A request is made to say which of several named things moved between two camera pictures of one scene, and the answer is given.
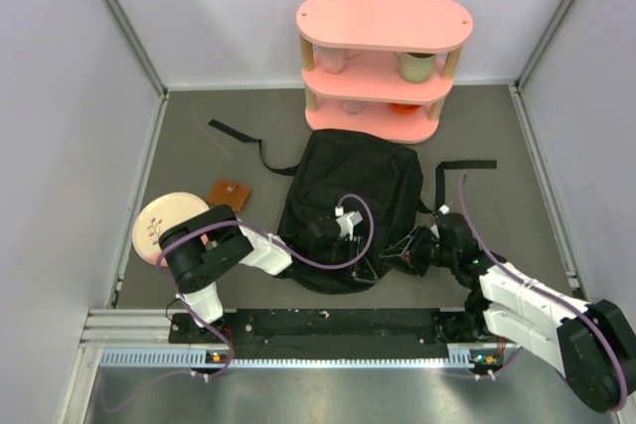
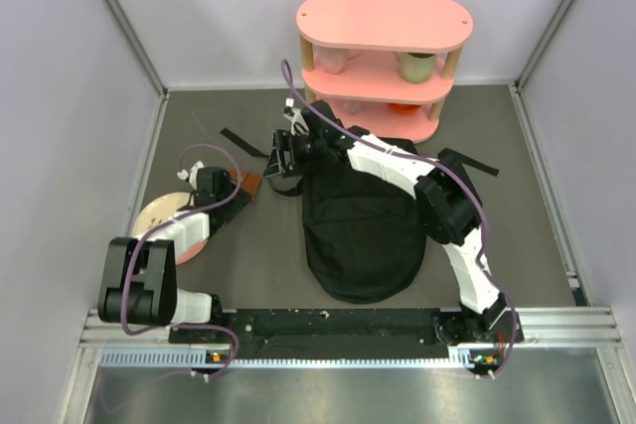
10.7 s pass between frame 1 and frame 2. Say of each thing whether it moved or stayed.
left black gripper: moved
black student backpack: moved
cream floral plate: stayed
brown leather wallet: moved
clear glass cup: stayed
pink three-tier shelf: stayed
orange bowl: stayed
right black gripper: moved
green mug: stayed
